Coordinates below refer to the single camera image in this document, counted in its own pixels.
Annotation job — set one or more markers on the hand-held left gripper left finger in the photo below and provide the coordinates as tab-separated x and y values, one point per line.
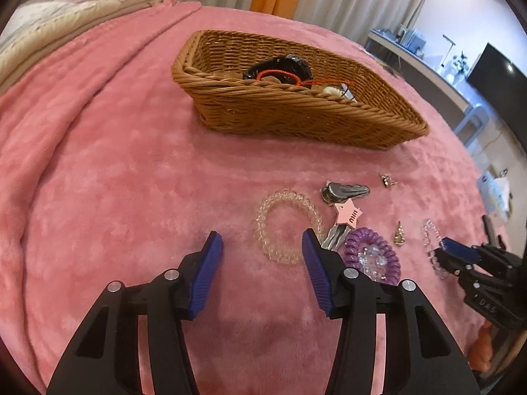
204	276

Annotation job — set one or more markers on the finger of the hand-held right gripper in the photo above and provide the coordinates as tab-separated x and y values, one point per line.
451	265
456	248

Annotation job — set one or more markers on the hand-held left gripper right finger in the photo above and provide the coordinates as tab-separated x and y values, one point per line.
318	273

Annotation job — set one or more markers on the brown wicker basket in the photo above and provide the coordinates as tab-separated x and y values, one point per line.
296	111

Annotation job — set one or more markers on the person's right hand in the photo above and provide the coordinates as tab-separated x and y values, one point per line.
481	347

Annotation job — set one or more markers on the gold pendant earring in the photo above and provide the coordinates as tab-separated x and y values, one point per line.
399	235

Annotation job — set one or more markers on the white tissue pack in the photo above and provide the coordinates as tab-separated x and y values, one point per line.
494	195

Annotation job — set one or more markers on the pink star hair clip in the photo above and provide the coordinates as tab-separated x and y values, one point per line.
349	213

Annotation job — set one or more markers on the silver metal hair clip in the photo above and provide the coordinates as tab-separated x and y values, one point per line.
346	191

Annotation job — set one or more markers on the pink fleece blanket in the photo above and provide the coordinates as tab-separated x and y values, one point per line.
123	181

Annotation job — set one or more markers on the grey desk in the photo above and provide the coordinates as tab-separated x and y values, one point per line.
432	74

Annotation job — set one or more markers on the black flat screen monitor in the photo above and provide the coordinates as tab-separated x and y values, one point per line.
500	76

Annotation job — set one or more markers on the white bead accessory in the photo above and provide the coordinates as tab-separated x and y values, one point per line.
332	91

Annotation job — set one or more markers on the beige quilt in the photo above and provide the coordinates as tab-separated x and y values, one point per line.
57	28

